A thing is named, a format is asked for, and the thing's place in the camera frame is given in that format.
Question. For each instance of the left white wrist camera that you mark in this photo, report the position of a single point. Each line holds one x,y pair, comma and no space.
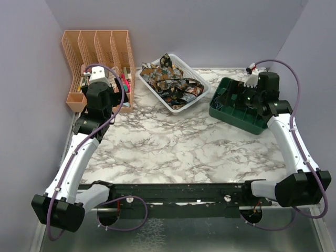
98,75

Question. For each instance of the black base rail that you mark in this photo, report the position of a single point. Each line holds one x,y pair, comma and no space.
179,201

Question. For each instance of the rolled tie in tray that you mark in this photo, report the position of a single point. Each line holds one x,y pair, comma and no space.
215,104

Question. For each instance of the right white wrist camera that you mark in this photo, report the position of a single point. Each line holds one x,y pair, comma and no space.
253,76

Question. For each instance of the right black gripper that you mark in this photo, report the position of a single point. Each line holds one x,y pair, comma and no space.
240,89

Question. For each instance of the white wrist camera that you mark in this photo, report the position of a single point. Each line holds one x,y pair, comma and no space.
253,76
98,75

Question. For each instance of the white plastic lattice basket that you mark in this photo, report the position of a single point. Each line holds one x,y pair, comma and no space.
188,73

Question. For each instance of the green compartment tray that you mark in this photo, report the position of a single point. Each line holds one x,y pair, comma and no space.
247,119

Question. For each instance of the peach plastic desk organizer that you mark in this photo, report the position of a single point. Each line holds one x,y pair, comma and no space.
99,55

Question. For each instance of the pile of patterned ties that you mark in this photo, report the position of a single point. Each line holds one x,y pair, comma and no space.
168,82

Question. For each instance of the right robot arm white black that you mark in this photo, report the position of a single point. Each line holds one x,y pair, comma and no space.
305,183

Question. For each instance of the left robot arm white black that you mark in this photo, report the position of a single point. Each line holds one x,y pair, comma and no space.
61,206

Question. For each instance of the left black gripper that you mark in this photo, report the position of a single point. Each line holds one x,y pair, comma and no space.
117,96

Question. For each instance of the pink marker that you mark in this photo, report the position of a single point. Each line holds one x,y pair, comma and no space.
126,84

